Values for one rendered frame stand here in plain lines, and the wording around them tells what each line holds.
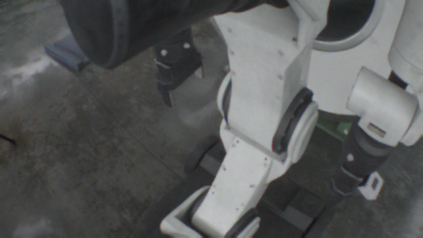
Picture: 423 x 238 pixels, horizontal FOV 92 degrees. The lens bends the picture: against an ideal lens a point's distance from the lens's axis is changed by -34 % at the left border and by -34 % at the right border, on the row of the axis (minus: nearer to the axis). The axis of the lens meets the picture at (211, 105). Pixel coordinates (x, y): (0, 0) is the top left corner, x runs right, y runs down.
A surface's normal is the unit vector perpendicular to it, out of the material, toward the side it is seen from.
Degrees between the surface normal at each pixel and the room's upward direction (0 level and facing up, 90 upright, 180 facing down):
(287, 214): 45
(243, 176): 60
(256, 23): 35
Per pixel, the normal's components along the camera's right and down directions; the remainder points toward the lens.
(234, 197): -0.56, 0.07
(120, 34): 0.06, 0.79
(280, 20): -0.36, -0.31
